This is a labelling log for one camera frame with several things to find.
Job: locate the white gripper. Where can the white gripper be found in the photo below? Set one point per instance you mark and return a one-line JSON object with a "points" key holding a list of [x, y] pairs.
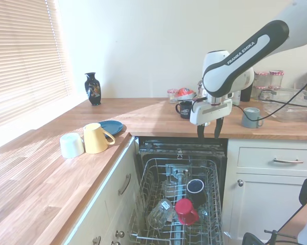
{"points": [[210, 111]]}

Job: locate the red mug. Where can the red mug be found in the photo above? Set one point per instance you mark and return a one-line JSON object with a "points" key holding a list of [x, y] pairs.
{"points": [[185, 211]]}

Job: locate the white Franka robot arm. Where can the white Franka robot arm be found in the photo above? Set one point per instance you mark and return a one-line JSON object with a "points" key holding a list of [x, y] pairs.
{"points": [[242, 53]]}

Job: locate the black mug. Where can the black mug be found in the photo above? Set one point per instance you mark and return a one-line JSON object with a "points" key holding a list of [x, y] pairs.
{"points": [[184, 110]]}

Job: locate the built-in dishwasher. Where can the built-in dishwasher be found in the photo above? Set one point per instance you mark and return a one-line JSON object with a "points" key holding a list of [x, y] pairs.
{"points": [[181, 146]]}

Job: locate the grey mug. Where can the grey mug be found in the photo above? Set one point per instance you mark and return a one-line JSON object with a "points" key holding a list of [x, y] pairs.
{"points": [[250, 119]]}

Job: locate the grey dishwasher spray pipe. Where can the grey dishwasher spray pipe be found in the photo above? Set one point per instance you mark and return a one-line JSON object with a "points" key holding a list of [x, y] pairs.
{"points": [[179, 178]]}

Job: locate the dark blue mug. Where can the dark blue mug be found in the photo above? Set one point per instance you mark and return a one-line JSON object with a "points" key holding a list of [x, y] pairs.
{"points": [[196, 190]]}

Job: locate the yellow mug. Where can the yellow mug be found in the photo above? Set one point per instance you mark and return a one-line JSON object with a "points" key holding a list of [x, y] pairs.
{"points": [[94, 139]]}

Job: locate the plain cream mug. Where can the plain cream mug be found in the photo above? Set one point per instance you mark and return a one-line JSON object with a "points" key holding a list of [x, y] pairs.
{"points": [[71, 146]]}

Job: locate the white drink can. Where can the white drink can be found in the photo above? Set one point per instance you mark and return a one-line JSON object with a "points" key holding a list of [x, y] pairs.
{"points": [[236, 98]]}

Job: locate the french press coffee maker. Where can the french press coffee maker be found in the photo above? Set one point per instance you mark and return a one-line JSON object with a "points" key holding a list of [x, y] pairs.
{"points": [[200, 88]]}

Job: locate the black supplement tub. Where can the black supplement tub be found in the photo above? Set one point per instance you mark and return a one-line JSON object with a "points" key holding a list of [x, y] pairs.
{"points": [[246, 95]]}

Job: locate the small jar red gingham lid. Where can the small jar red gingham lid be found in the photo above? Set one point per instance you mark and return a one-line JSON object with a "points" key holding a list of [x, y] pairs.
{"points": [[172, 95]]}

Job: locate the round metal cabinet knob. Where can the round metal cabinet knob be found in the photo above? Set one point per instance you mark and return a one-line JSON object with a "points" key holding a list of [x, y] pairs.
{"points": [[120, 233], [240, 182]]}

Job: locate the tall jar red gingham lid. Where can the tall jar red gingham lid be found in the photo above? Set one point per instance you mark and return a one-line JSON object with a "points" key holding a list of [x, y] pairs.
{"points": [[261, 79], [276, 77]]}

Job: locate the clear container with clip lid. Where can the clear container with clip lid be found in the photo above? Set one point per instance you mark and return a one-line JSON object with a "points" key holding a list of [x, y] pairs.
{"points": [[287, 107]]}

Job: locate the blue plate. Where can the blue plate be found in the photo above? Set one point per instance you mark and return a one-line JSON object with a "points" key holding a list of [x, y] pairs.
{"points": [[113, 126]]}

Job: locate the clear drinking glass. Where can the clear drinking glass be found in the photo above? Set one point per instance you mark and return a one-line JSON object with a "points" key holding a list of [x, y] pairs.
{"points": [[159, 213]]}

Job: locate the dark blue painted vase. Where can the dark blue painted vase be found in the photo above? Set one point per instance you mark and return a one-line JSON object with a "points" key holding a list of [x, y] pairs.
{"points": [[92, 88]]}

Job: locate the horizontal slatted window blind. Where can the horizontal slatted window blind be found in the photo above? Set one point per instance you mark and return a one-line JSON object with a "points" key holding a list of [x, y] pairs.
{"points": [[23, 56]]}

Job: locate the black camera stand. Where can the black camera stand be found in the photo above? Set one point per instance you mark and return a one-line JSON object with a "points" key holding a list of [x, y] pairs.
{"points": [[306, 190]]}

